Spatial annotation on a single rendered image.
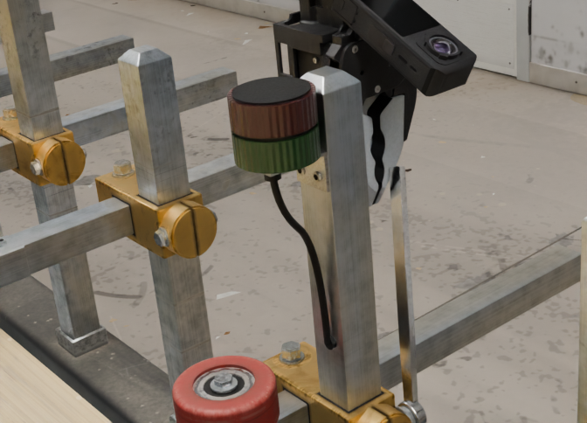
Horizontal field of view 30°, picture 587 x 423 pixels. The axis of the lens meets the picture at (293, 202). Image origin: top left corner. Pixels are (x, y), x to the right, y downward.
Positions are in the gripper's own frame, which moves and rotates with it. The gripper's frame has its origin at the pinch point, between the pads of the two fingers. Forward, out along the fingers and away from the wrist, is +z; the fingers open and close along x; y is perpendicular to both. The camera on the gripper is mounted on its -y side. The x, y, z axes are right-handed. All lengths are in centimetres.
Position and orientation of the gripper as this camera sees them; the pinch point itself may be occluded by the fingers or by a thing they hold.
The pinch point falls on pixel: (376, 192)
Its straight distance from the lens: 89.2
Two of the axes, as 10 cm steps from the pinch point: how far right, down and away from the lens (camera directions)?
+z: 0.9, 9.1, 4.1
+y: -6.2, -2.7, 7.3
